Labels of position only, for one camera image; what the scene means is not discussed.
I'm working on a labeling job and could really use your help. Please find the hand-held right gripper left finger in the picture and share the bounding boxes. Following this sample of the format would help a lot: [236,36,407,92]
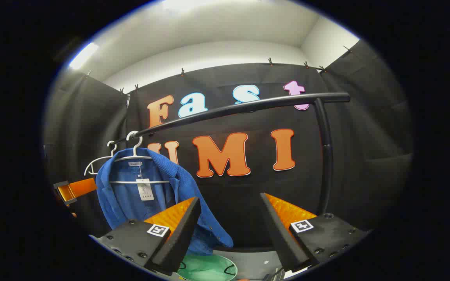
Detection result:
[90,196,202,276]

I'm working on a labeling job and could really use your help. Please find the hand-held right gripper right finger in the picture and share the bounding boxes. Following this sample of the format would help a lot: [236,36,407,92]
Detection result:
[259,192,370,273]

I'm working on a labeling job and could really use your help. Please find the green laundry hamper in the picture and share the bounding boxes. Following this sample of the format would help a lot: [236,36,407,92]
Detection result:
[176,254,238,281]

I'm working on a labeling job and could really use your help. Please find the blue corduroy jacket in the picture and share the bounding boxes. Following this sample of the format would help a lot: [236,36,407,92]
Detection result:
[95,148,234,256]

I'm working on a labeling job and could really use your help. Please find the white plastic hanger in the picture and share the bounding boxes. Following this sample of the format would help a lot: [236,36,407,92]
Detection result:
[84,140,118,176]
[110,131,171,185]

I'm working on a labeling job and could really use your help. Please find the black clothes rack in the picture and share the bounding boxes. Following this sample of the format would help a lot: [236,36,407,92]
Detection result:
[112,92,350,216]

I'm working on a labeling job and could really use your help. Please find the black backdrop cloth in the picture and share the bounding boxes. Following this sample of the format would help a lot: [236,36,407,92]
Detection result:
[43,39,413,250]

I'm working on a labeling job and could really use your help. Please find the row of small backdrop clips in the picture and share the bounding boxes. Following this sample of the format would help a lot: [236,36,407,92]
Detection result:
[86,45,354,96]

